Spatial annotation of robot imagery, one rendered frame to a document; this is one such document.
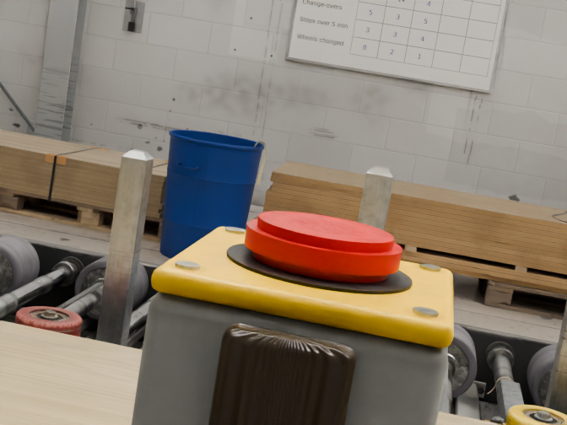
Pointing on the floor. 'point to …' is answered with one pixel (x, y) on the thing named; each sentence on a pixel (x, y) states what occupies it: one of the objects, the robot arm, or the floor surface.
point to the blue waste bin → (207, 185)
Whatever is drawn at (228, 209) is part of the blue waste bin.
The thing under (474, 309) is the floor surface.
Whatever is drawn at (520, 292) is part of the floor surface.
